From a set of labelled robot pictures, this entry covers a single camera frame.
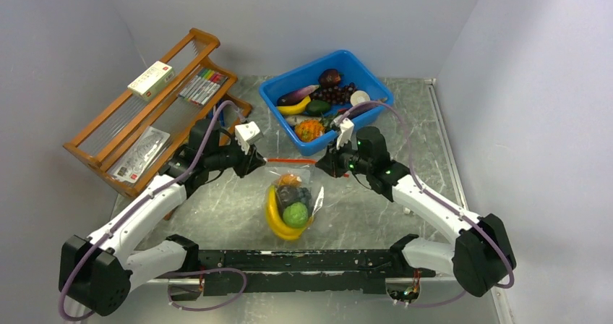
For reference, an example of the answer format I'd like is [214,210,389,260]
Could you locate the blue plastic bin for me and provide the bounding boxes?
[260,50,395,156]

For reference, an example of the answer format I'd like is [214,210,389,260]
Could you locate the packaged ruler set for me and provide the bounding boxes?
[110,127,170,184]

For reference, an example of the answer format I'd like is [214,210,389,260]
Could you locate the wooden rack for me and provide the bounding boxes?
[63,27,252,199]

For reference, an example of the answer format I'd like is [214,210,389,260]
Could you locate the green bumpy fruit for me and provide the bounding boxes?
[282,202,309,229]

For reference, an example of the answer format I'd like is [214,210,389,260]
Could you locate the yellow banana bunch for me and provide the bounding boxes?
[264,185,314,241]

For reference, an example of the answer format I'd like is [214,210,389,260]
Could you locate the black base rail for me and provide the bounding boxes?
[164,243,436,296]

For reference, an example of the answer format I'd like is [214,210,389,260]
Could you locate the coloured marker pack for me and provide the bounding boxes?
[179,68,228,106]

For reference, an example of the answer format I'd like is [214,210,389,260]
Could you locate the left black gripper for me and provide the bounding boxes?
[205,134,265,178]

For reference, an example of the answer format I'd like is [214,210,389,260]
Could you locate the dark grape bunch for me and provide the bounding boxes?
[275,186,314,216]

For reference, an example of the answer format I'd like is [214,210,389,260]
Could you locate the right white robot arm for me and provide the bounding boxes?
[316,127,517,297]

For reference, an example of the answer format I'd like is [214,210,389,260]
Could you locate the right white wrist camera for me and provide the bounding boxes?
[335,118,354,150]

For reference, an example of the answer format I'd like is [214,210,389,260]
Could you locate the orange toy pineapple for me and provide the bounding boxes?
[294,119,326,142]

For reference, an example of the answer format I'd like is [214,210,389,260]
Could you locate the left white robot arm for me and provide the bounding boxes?
[58,119,266,322]

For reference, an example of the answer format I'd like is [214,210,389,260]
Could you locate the single yellow banana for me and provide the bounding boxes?
[277,96,312,116]

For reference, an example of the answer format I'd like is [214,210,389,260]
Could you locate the clear zip bag red zipper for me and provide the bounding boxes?
[263,158,325,241]

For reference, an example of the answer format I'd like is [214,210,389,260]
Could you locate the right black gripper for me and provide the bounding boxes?
[315,135,372,178]

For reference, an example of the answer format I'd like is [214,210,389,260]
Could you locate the cut brown white mushroom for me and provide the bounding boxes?
[350,90,371,106]

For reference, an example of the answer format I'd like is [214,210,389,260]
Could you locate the grey toy fish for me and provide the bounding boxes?
[285,115,321,127]

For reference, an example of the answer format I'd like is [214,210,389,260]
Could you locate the white red box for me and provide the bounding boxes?
[127,61,175,101]

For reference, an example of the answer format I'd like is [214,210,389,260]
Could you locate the green avocado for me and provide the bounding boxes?
[304,100,332,117]

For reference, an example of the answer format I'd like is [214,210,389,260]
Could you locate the long purple eggplant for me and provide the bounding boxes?
[339,101,385,120]

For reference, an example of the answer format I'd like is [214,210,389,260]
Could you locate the blue pens on rack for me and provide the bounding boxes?
[218,111,226,127]

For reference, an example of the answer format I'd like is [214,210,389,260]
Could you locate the dark red fruit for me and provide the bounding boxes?
[318,69,343,88]

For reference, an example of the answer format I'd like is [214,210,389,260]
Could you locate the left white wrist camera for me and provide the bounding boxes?
[234,121,263,155]

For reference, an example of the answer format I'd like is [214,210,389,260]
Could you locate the red grape bunch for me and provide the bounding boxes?
[309,82,357,106]

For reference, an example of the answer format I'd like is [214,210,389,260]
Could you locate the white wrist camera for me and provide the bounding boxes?
[335,118,354,150]
[234,121,263,155]

